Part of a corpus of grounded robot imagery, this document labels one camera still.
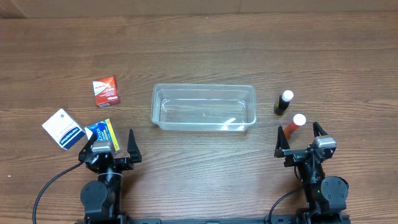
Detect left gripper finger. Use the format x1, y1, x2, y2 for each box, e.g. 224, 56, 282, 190
127, 129, 142, 157
79, 133, 97, 156

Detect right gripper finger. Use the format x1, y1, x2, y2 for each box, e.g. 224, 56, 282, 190
313, 121, 327, 137
275, 126, 290, 151

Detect orange bottle white cap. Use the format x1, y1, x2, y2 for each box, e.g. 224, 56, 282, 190
283, 113, 307, 139

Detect blue yellow VapoDrops box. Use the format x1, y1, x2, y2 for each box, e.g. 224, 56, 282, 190
84, 119, 122, 154

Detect dark bottle white cap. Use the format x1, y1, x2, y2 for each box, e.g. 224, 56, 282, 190
274, 90, 294, 116

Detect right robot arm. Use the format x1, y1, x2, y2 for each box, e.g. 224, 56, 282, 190
265, 122, 351, 224

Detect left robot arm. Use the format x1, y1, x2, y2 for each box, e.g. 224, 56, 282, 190
78, 130, 142, 223

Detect clear plastic container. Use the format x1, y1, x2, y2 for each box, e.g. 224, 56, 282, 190
151, 83, 257, 131

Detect white and navy box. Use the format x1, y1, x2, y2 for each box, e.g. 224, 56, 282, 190
42, 108, 85, 150

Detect red cardboard box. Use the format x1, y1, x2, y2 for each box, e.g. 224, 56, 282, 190
92, 76, 121, 108

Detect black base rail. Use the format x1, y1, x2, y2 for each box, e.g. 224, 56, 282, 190
76, 215, 351, 224

